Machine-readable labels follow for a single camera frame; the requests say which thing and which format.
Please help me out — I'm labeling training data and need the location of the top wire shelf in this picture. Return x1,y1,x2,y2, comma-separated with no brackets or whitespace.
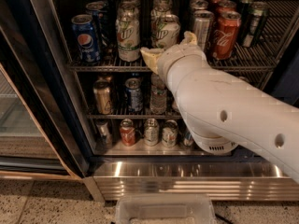
69,0,299,72

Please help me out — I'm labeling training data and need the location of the open glass fridge door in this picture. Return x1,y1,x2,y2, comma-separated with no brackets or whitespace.
0,0,91,179

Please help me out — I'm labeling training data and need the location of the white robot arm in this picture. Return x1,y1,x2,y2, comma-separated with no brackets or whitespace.
141,32,299,182

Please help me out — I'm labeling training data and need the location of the silver can bottom far left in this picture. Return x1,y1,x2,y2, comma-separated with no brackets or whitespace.
95,119,112,147

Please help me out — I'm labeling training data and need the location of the white can bottom left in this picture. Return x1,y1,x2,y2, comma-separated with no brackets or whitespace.
144,119,159,147

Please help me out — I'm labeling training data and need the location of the front blue Pepsi can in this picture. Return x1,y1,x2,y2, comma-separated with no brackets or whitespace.
71,14,101,63

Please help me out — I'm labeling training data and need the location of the middle wire shelf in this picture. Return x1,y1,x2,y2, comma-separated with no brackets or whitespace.
85,72,269,120

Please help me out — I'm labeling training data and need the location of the blue silver can bottom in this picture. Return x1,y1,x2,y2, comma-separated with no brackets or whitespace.
182,129,194,148

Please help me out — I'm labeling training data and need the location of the clear plastic bin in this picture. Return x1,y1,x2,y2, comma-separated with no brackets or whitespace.
115,193,217,224

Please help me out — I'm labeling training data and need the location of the white can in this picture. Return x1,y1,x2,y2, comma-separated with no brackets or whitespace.
162,119,178,147
144,119,159,147

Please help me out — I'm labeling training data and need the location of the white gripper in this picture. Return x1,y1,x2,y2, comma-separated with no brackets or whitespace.
140,31,207,87

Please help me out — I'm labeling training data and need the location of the wire shelf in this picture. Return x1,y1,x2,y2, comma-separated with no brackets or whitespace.
69,0,299,72
85,72,269,120

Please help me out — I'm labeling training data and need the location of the front silver slim can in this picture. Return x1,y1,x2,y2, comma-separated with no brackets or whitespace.
192,10,214,51

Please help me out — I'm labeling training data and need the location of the clear water bottle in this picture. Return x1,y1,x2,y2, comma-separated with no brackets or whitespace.
149,73,167,114

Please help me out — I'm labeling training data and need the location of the gold can middle shelf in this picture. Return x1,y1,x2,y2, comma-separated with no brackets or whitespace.
93,80,113,115

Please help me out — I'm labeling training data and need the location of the front dark green can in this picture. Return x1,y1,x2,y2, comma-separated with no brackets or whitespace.
241,2,270,48

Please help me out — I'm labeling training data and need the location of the front red Coca-Cola can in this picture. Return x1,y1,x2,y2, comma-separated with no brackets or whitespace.
210,11,241,60

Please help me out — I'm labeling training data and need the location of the red can bottom shelf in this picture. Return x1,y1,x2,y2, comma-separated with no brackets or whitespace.
120,119,135,147

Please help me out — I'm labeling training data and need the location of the red coca-cola can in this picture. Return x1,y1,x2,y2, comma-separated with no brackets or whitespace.
210,11,241,60
216,0,236,14

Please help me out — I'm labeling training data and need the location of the blue can middle shelf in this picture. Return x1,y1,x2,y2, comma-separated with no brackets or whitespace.
125,78,143,112

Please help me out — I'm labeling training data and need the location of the white can bottom centre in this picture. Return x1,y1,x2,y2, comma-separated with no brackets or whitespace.
162,119,178,147

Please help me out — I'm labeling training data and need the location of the silver slim can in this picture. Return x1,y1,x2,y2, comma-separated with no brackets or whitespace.
192,10,214,51
190,0,208,13

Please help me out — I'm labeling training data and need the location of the dark green can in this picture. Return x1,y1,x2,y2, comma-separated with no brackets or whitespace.
241,2,270,48
237,0,254,15

